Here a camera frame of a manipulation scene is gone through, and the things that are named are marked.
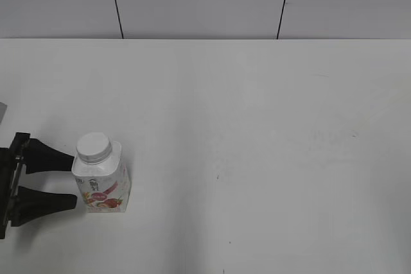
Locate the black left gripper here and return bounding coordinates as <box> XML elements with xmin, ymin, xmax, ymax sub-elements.
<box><xmin>1</xmin><ymin>132</ymin><xmax>77</xmax><ymax>239</ymax></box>

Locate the white plastic bottle cap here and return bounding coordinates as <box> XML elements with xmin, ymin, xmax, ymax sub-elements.
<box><xmin>76</xmin><ymin>132</ymin><xmax>112</xmax><ymax>164</ymax></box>

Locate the white yili changqing yogurt bottle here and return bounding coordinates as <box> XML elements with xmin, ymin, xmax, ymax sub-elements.
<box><xmin>71</xmin><ymin>141</ymin><xmax>131</xmax><ymax>213</ymax></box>

